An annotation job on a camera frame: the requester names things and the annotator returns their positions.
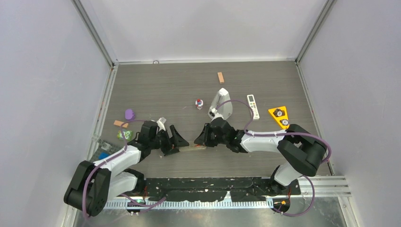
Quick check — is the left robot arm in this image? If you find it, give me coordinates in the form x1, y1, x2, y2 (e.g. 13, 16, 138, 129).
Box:
63, 118, 189, 217

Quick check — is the small wooden block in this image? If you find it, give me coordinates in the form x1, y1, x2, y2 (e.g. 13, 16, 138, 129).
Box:
217, 72, 225, 84

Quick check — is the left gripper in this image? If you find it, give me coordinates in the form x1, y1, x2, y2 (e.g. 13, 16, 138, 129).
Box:
149, 125, 188, 156

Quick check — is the green monster lego toy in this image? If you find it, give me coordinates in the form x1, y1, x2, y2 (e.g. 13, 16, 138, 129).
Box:
117, 130, 133, 141

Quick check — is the blue green lego brick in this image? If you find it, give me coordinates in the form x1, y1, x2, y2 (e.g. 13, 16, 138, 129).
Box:
98, 152, 110, 160

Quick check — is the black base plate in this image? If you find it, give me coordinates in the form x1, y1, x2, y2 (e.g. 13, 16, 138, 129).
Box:
142, 177, 301, 202

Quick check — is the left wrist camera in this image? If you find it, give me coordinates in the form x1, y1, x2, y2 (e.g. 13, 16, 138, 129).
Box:
156, 117, 167, 131

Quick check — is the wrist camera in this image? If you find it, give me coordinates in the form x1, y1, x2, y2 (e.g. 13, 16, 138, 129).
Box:
208, 108, 224, 121
156, 117, 167, 131

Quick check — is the grey rounded remote control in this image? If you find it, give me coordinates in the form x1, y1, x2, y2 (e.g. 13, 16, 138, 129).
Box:
179, 144, 207, 152

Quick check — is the grey lego baseplate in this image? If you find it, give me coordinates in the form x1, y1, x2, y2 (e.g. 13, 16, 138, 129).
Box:
89, 139, 123, 162

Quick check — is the purple toy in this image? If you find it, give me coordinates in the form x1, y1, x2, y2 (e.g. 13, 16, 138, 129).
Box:
124, 109, 136, 121

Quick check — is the yellow triangle toy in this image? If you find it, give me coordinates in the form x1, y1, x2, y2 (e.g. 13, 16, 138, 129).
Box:
268, 106, 290, 129

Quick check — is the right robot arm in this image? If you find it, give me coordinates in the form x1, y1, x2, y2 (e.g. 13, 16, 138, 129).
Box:
194, 117, 330, 194

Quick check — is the small red blue figurine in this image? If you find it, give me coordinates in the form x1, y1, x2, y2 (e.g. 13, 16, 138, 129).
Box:
195, 99, 203, 110

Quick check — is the small white remote control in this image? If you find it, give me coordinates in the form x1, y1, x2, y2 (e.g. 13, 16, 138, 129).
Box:
247, 95, 260, 120

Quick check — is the wooden block left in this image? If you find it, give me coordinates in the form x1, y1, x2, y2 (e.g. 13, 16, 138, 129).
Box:
113, 120, 129, 128

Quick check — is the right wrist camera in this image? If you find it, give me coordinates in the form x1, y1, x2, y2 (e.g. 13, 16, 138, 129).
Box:
208, 108, 224, 121

